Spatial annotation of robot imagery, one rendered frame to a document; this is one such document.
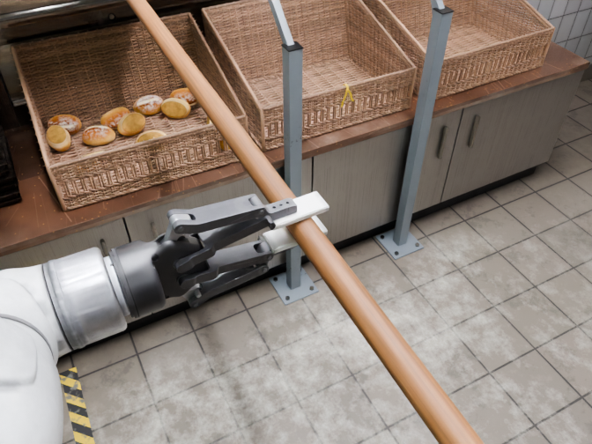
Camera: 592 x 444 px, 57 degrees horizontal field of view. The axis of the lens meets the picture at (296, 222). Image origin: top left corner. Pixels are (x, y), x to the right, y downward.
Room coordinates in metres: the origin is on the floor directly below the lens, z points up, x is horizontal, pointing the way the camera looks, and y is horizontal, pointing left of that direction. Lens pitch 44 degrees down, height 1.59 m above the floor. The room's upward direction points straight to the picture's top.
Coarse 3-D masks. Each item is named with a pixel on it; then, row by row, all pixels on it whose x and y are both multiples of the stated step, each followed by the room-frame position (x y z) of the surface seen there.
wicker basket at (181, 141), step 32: (96, 32) 1.61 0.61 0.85; (128, 32) 1.65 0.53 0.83; (192, 32) 1.72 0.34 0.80; (32, 64) 1.50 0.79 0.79; (64, 64) 1.54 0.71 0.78; (96, 64) 1.57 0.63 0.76; (128, 64) 1.61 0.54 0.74; (160, 64) 1.65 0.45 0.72; (32, 96) 1.33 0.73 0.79; (64, 96) 1.50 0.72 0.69; (96, 96) 1.54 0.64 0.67; (128, 96) 1.58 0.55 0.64; (160, 96) 1.62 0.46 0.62; (224, 96) 1.47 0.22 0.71; (160, 128) 1.47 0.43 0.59; (192, 128) 1.47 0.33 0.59; (64, 160) 1.30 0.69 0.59; (96, 160) 1.13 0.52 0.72; (128, 160) 1.17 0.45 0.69; (160, 160) 1.30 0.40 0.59; (192, 160) 1.25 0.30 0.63; (224, 160) 1.29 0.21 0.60; (96, 192) 1.13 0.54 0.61; (128, 192) 1.16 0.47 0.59
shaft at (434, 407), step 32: (128, 0) 1.01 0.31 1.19; (160, 32) 0.87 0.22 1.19; (192, 64) 0.77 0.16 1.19; (224, 128) 0.61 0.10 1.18; (256, 160) 0.54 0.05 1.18; (288, 192) 0.48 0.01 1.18; (320, 256) 0.38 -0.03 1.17; (352, 288) 0.34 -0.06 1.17; (352, 320) 0.31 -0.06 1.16; (384, 320) 0.30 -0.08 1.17; (384, 352) 0.27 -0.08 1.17; (416, 384) 0.24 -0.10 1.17; (448, 416) 0.21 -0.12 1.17
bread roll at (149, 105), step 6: (144, 96) 1.56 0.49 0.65; (150, 96) 1.56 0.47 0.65; (156, 96) 1.57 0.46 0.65; (138, 102) 1.54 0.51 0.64; (144, 102) 1.54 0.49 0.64; (150, 102) 1.54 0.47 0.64; (156, 102) 1.55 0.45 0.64; (138, 108) 1.53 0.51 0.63; (144, 108) 1.53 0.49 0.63; (150, 108) 1.53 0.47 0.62; (156, 108) 1.54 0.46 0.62; (144, 114) 1.53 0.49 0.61; (150, 114) 1.53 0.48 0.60
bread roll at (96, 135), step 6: (90, 126) 1.40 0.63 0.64; (96, 126) 1.40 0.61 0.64; (102, 126) 1.40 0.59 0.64; (84, 132) 1.39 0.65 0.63; (90, 132) 1.38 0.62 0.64; (96, 132) 1.38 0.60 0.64; (102, 132) 1.38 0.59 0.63; (108, 132) 1.39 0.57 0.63; (114, 132) 1.41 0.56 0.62; (84, 138) 1.37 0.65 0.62; (90, 138) 1.37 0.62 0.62; (96, 138) 1.37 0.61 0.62; (102, 138) 1.37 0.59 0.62; (108, 138) 1.38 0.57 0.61; (114, 138) 1.40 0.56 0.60; (90, 144) 1.37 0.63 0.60; (96, 144) 1.37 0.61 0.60; (102, 144) 1.38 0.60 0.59
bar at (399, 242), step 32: (288, 32) 1.33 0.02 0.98; (448, 32) 1.52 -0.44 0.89; (288, 64) 1.28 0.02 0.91; (288, 96) 1.28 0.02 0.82; (288, 128) 1.28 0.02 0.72; (416, 128) 1.52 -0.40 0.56; (288, 160) 1.29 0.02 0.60; (416, 160) 1.50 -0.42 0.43; (416, 192) 1.52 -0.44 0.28; (288, 256) 1.29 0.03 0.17; (288, 288) 1.28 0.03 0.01
